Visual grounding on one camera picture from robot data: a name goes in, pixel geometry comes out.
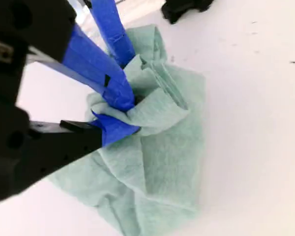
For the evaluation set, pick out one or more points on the green t-shirt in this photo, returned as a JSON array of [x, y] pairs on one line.
[[167, 159]]

